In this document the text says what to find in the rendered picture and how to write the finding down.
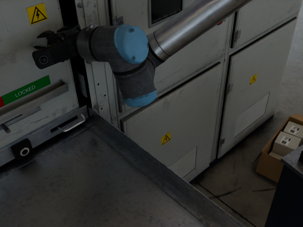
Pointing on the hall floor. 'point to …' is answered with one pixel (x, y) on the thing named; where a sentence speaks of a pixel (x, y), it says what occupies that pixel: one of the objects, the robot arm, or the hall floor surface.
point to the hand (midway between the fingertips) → (34, 46)
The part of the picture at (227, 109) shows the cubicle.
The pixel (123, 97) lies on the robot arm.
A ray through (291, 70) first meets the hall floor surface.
